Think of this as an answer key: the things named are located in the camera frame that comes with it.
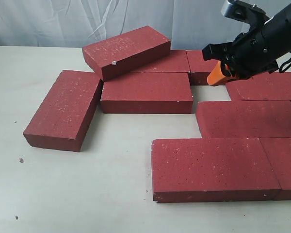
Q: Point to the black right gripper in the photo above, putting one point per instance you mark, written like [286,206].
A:
[249,54]

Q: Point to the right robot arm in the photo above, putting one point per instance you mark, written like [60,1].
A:
[283,20]

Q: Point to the red brick middle row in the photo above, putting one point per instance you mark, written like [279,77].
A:
[250,119]

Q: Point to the red brick right third row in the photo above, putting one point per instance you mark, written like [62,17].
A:
[275,86]

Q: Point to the red brick front left row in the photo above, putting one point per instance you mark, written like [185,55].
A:
[211,170]

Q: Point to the red brick front right row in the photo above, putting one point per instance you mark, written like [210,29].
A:
[278,151]

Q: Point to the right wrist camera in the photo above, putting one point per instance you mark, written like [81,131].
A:
[244,12]

